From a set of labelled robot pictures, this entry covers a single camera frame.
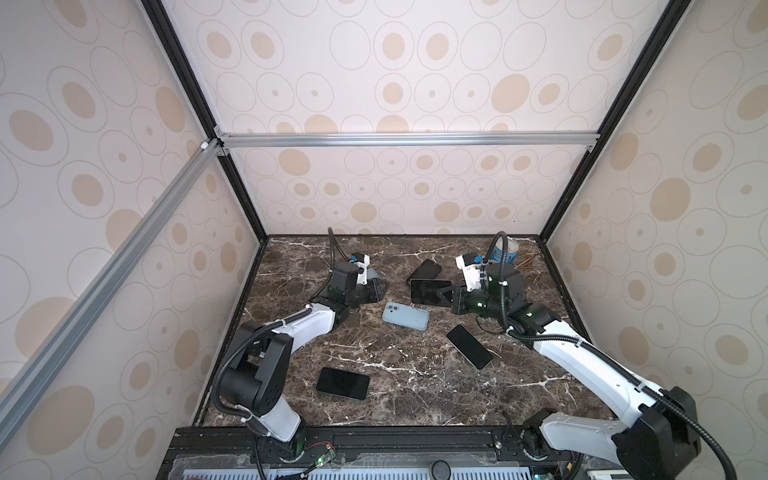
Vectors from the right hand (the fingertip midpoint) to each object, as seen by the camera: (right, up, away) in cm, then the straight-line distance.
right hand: (440, 292), depth 77 cm
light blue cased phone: (-7, -10, +20) cm, 23 cm away
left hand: (-12, +3, +10) cm, 16 cm away
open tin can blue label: (+29, +12, +25) cm, 40 cm away
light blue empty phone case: (-20, +4, +32) cm, 38 cm away
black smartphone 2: (+11, -18, +13) cm, 25 cm away
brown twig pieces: (+38, +8, +36) cm, 53 cm away
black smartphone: (-2, -1, +15) cm, 15 cm away
